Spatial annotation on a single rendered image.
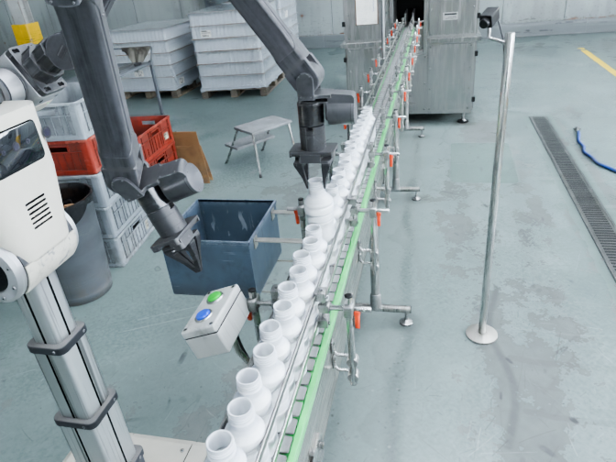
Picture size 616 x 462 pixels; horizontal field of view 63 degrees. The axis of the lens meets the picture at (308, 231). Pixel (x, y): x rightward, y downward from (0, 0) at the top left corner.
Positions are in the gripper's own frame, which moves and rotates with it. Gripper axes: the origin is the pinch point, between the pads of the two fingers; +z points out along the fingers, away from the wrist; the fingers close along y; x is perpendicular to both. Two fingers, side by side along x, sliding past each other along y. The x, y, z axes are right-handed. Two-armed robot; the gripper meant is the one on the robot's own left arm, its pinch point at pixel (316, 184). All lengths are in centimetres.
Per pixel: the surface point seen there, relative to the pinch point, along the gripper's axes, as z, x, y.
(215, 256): 36, -23, 40
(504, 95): 6, -99, -53
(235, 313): 15.6, 29.8, 11.9
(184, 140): 84, -276, 178
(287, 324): 11.1, 37.2, -1.5
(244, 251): 34, -23, 30
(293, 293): 9.1, 30.7, -1.3
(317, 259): 12.1, 13.6, -2.2
